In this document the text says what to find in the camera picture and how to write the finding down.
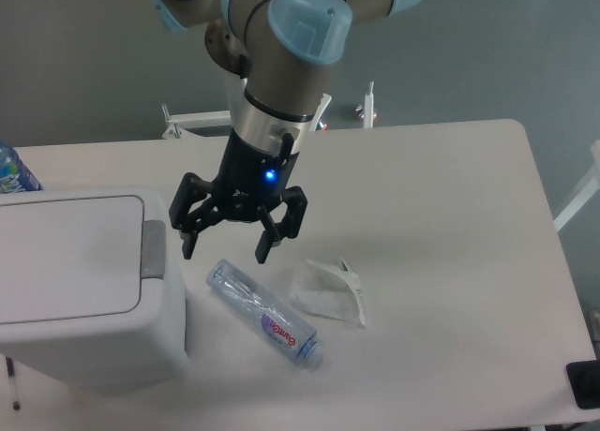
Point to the white base leg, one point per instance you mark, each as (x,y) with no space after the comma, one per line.
(318,123)
(366,111)
(204,124)

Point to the black device at table edge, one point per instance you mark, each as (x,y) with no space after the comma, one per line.
(584,380)

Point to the white frame at right edge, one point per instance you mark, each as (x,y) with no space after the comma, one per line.
(580,194)

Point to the white middle base leg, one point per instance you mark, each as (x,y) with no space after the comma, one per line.
(318,123)

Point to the white right base leg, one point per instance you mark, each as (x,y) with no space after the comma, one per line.
(366,111)

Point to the crumpled white plastic wrapper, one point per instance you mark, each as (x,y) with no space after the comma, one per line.
(332,291)

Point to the white push-button trash can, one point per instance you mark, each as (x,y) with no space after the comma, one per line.
(91,291)

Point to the white left base leg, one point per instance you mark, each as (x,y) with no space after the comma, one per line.
(204,124)

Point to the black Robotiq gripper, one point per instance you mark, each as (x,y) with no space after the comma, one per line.
(250,183)

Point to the black and white pen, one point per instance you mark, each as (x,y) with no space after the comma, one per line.
(13,387)

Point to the clear plastic water bottle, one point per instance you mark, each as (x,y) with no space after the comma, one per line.
(290,334)

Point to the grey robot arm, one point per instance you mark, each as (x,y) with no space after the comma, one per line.
(280,56)

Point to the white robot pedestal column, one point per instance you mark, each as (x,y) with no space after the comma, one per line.
(234,89)

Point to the blue labelled drink bottle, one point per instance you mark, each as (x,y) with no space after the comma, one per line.
(15,175)

